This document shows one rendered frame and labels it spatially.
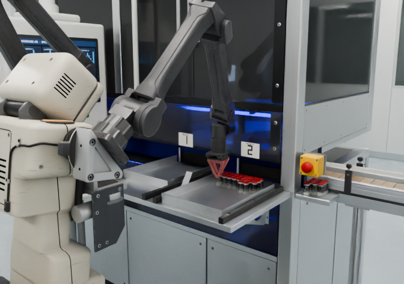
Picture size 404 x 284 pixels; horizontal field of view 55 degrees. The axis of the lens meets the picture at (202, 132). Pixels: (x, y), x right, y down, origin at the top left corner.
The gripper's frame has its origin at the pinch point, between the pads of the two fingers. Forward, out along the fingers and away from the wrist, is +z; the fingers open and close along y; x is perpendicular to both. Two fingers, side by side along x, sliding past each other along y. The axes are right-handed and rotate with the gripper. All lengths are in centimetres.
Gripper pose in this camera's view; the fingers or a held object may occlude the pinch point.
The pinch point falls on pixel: (217, 174)
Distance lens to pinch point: 148.0
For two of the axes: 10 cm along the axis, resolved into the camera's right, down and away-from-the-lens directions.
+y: 3.9, -1.5, 9.1
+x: -9.2, -0.7, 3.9
